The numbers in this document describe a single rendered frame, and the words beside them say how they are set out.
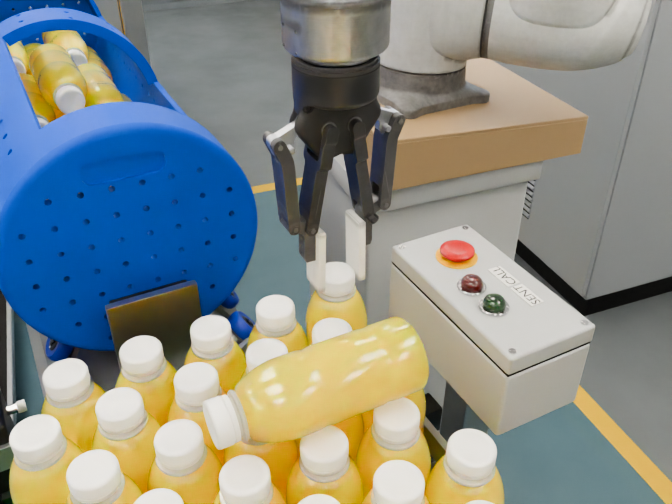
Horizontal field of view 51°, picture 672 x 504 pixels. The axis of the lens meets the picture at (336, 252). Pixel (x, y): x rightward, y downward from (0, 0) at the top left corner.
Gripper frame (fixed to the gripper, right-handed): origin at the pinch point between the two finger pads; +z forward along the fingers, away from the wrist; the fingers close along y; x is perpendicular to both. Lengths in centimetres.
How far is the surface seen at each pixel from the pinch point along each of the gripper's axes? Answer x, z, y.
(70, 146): -14.7, -10.0, 21.1
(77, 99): -49, -1, 16
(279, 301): -0.6, 4.5, 6.1
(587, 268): -73, 91, -129
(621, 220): -72, 75, -136
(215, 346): 2.0, 5.3, 13.9
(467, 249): 4.4, 1.1, -13.1
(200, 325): -0.7, 4.5, 14.4
